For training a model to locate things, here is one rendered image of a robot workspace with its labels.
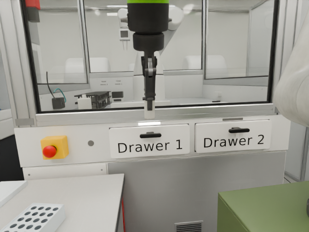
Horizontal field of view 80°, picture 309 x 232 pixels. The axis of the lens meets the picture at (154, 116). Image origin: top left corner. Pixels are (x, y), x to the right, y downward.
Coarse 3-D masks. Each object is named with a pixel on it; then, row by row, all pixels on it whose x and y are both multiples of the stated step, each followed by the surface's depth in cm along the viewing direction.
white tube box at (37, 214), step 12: (36, 204) 46; (48, 204) 46; (60, 204) 45; (24, 216) 42; (36, 216) 42; (48, 216) 43; (60, 216) 44; (12, 228) 38; (24, 228) 38; (36, 228) 39; (48, 228) 40
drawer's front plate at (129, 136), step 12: (120, 132) 65; (132, 132) 66; (144, 132) 66; (156, 132) 66; (168, 132) 67; (180, 132) 67; (120, 144) 66; (132, 144) 66; (156, 144) 67; (168, 144) 68; (180, 144) 68; (120, 156) 67; (132, 156) 67; (144, 156) 68
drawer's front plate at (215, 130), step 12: (264, 120) 70; (204, 132) 68; (216, 132) 68; (228, 132) 69; (252, 132) 69; (264, 132) 70; (216, 144) 69; (228, 144) 69; (252, 144) 70; (264, 144) 71
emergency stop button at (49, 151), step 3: (45, 147) 59; (48, 147) 59; (51, 147) 59; (54, 147) 60; (45, 150) 59; (48, 150) 59; (51, 150) 59; (54, 150) 59; (45, 153) 59; (48, 153) 59; (51, 153) 59; (54, 153) 60; (45, 156) 59; (48, 156) 59; (51, 156) 59
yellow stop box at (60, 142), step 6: (48, 138) 62; (54, 138) 62; (60, 138) 62; (66, 138) 65; (42, 144) 61; (48, 144) 61; (54, 144) 61; (60, 144) 62; (66, 144) 65; (42, 150) 62; (60, 150) 62; (66, 150) 64; (54, 156) 62; (60, 156) 62; (66, 156) 64
